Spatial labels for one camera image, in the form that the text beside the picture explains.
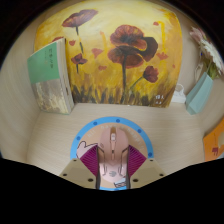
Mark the round cartoon mouse pad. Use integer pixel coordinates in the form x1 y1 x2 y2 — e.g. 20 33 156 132
69 116 155 192

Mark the yellow poppy flower painting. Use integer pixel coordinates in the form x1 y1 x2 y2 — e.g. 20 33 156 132
33 1 184 108

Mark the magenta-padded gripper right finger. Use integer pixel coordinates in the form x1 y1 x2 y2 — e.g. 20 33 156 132
125 143 167 190

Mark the green and beige book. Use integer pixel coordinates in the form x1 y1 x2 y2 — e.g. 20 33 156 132
27 37 75 116

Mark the small white charger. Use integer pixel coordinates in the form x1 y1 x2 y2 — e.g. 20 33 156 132
170 83 188 104

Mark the pale teal faceted vase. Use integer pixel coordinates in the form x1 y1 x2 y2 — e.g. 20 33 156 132
185 71 214 116

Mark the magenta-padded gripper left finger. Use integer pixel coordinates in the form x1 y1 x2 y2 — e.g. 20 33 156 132
59 143 101 190

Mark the pink computer mouse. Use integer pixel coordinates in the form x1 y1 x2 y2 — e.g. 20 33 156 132
96 126 130 189

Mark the pink and white flower bouquet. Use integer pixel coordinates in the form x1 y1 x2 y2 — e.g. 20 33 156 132
189 26 224 80

